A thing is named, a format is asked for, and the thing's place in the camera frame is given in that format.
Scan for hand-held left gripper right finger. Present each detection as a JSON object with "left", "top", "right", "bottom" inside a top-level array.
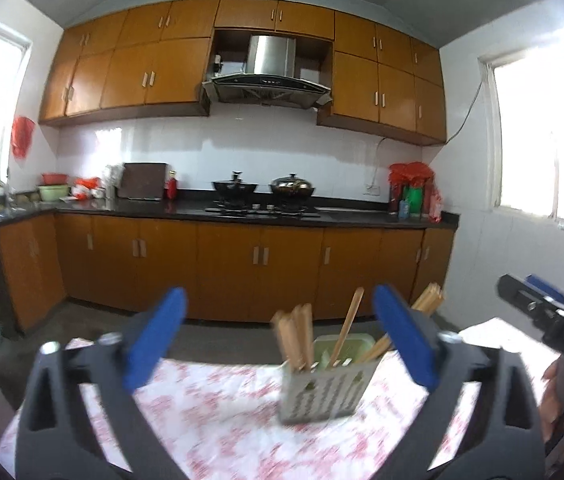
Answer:
[{"left": 373, "top": 284, "right": 548, "bottom": 480}]

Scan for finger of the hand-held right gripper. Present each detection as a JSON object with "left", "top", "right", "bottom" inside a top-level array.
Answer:
[
  {"left": 497, "top": 274, "right": 564, "bottom": 328},
  {"left": 525, "top": 273, "right": 564, "bottom": 317}
]

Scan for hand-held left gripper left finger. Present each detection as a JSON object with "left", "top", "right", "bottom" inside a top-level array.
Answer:
[{"left": 14, "top": 287, "right": 189, "bottom": 480}]

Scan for perforated pale green utensil holder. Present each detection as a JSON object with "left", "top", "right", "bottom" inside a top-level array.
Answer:
[{"left": 278, "top": 332, "right": 383, "bottom": 425}]

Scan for wooden lower kitchen cabinets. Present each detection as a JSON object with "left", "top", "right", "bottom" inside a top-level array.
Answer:
[{"left": 0, "top": 210, "right": 455, "bottom": 333}]

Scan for wooden kitchen cabinets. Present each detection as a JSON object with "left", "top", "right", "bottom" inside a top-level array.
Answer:
[
  {"left": 38, "top": 0, "right": 448, "bottom": 147},
  {"left": 0, "top": 210, "right": 455, "bottom": 333}
]

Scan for red floral white tablecloth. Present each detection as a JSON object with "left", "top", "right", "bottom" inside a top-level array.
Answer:
[{"left": 0, "top": 317, "right": 563, "bottom": 480}]

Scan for green bottle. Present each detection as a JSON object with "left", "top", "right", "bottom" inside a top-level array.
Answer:
[{"left": 408, "top": 185, "right": 425, "bottom": 218}]

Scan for black kitchen countertop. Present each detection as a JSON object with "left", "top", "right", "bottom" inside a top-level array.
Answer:
[{"left": 0, "top": 187, "right": 460, "bottom": 233}]

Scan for bundle of red bags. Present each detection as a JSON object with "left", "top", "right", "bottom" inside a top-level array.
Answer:
[{"left": 388, "top": 161, "right": 444, "bottom": 223}]

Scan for dark brown board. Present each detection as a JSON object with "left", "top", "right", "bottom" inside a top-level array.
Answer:
[{"left": 118, "top": 162, "right": 170, "bottom": 201}]

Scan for black gas stove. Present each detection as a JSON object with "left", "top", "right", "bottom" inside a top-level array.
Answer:
[{"left": 205, "top": 201, "right": 322, "bottom": 220}]

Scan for black wok with lid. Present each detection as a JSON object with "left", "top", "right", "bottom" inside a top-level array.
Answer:
[
  {"left": 268, "top": 173, "right": 315, "bottom": 206},
  {"left": 212, "top": 171, "right": 259, "bottom": 203}
]

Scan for red and white bag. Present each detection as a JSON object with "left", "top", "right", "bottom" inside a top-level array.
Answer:
[{"left": 72, "top": 176, "right": 105, "bottom": 200}]

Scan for pale green basin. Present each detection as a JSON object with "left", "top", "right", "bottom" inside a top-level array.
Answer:
[{"left": 37, "top": 185, "right": 72, "bottom": 203}]

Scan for hanging red plastic bag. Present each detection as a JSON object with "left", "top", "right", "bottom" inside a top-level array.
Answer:
[{"left": 11, "top": 116, "right": 35, "bottom": 161}]

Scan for wooden upper kitchen cabinets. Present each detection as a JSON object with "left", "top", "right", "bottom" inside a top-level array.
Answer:
[{"left": 38, "top": 0, "right": 448, "bottom": 147}]

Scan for steel range hood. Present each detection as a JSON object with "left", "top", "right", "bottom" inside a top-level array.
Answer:
[{"left": 202, "top": 35, "right": 333, "bottom": 111}]

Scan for grey wall cable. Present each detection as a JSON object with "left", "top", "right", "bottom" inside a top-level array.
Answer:
[{"left": 371, "top": 77, "right": 485, "bottom": 187}]

